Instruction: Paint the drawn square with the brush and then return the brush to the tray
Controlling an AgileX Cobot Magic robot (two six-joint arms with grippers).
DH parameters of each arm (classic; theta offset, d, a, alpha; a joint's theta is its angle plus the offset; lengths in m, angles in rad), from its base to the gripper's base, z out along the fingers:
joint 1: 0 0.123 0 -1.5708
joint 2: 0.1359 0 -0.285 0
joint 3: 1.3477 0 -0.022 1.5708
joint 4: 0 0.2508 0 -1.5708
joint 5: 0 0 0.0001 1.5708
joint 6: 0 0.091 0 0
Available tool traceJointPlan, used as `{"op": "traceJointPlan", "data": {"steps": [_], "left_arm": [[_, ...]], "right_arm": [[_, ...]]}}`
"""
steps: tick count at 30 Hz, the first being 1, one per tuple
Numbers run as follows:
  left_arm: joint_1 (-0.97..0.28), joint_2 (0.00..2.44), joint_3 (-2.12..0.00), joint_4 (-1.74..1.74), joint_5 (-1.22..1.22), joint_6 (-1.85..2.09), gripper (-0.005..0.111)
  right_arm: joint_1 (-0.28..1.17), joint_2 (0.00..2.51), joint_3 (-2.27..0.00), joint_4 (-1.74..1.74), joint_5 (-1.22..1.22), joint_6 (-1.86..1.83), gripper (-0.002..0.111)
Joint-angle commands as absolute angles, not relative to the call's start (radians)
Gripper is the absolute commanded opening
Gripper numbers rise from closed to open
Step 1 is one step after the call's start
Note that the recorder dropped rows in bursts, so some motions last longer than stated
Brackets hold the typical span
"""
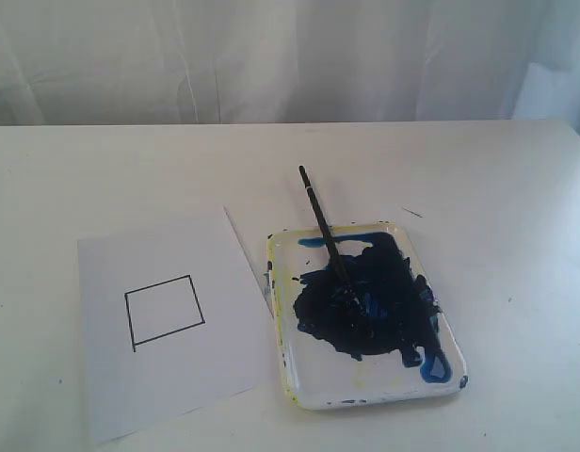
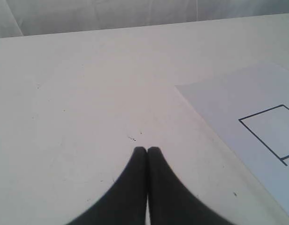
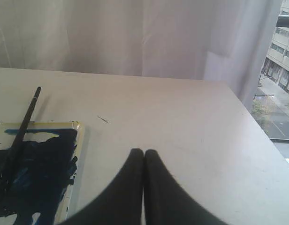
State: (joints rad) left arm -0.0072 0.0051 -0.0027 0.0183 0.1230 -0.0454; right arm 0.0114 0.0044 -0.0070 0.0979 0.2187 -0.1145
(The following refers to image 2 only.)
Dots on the white backdrop curtain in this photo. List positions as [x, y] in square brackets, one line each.
[37, 17]

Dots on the white paper with square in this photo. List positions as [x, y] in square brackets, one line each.
[249, 111]

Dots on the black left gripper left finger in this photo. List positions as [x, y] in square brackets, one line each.
[125, 202]

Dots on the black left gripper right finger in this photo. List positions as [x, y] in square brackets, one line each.
[170, 202]

